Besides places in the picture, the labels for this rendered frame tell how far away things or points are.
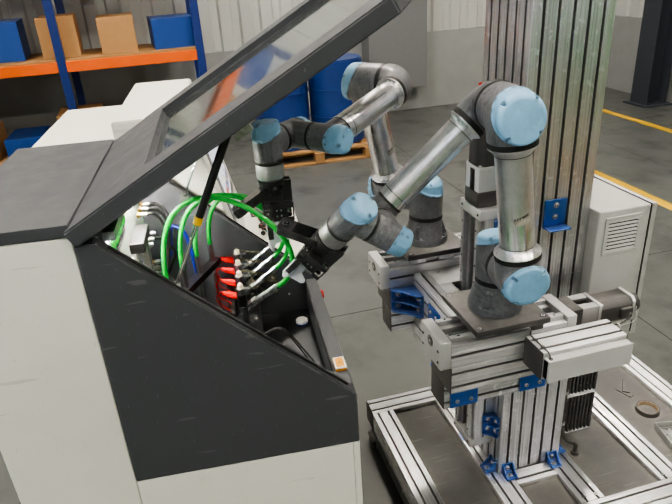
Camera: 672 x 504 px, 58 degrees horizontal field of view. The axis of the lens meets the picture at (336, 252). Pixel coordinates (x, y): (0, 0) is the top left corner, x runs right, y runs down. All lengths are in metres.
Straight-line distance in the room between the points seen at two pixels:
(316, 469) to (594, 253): 1.05
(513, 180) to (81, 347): 1.04
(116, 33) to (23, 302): 5.60
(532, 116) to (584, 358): 0.73
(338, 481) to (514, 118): 1.06
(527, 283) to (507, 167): 0.30
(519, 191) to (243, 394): 0.82
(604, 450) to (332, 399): 1.34
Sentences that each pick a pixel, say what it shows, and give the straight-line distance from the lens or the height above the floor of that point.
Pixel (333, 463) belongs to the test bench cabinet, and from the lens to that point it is 1.74.
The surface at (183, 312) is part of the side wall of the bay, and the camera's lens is 1.42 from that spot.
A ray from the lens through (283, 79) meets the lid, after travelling 1.24.
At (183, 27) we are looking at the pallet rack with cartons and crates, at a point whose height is 1.41.
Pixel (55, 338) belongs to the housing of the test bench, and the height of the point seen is 1.24.
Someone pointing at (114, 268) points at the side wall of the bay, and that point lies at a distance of 1.38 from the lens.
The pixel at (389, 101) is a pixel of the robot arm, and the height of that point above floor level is 1.58.
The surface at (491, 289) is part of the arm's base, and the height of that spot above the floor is 1.12.
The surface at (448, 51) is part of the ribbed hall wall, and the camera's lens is 8.96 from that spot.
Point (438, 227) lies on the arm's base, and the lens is 2.14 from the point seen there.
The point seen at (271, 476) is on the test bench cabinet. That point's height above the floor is 0.73.
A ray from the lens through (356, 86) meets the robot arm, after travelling 1.94.
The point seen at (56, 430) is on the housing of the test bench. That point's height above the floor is 0.99.
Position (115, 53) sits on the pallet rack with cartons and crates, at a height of 1.22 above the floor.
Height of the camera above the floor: 1.95
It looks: 26 degrees down
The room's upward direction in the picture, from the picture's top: 4 degrees counter-clockwise
